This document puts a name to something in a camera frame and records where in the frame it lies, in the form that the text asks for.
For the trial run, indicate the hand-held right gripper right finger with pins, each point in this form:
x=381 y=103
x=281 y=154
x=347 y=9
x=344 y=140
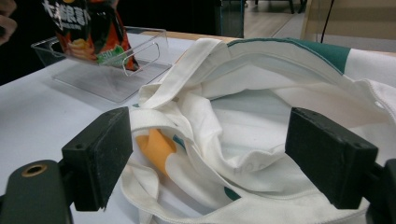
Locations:
x=330 y=155

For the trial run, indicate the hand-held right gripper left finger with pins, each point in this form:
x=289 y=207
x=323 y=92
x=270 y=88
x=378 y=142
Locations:
x=96 y=161

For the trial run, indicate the clear plastic container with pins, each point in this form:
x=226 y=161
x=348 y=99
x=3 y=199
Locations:
x=106 y=81

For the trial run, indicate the white tote bag coloured patches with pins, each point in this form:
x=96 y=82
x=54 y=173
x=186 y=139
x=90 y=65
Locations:
x=249 y=124

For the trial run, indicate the red black snack packet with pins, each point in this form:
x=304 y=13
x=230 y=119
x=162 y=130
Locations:
x=90 y=34

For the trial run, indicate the dark cabinet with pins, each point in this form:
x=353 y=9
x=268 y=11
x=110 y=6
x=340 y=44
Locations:
x=174 y=15

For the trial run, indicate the beige wooden frame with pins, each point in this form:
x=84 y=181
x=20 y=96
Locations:
x=358 y=18

